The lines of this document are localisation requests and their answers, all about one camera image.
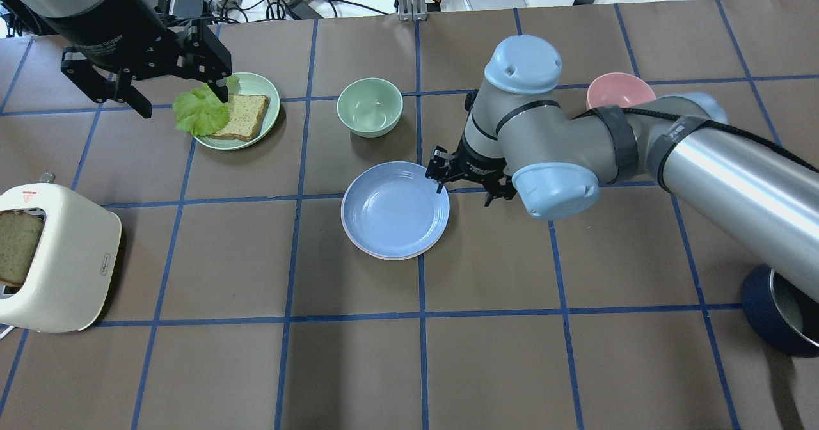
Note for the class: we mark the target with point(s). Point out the blue plate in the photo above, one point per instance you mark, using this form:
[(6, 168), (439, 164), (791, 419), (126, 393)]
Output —
[(396, 187)]

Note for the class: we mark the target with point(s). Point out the pink plate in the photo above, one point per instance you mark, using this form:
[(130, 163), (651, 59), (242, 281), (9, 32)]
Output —
[(394, 237)]

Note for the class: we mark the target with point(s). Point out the green lettuce leaf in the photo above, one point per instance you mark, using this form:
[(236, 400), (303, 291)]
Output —
[(199, 112)]

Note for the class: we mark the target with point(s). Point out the green plate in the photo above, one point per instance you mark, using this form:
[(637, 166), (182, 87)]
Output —
[(248, 83)]

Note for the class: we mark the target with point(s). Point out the toast bread slice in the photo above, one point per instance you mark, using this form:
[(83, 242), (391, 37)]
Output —
[(245, 117)]

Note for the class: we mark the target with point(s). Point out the green bowl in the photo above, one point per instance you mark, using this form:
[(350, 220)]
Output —
[(370, 107)]

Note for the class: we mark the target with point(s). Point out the pink bowl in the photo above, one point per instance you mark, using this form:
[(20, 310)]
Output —
[(618, 89)]

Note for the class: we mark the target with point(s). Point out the bread slice in toaster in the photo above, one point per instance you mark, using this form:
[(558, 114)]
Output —
[(20, 234)]

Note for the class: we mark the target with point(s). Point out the white toaster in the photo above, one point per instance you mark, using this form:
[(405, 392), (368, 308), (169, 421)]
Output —
[(70, 275)]

